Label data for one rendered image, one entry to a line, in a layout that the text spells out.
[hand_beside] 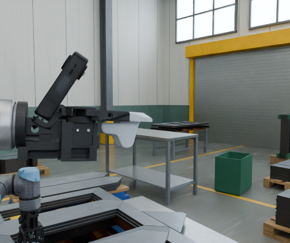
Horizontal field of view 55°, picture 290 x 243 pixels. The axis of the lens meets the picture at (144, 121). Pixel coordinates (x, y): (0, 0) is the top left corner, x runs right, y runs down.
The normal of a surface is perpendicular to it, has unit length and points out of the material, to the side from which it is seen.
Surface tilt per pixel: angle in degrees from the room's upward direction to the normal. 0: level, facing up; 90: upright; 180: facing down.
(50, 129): 86
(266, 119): 90
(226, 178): 90
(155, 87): 90
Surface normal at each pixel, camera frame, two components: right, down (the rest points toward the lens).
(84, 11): 0.69, 0.05
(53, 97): 0.33, 0.00
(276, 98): -0.73, 0.05
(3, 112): 0.30, -0.47
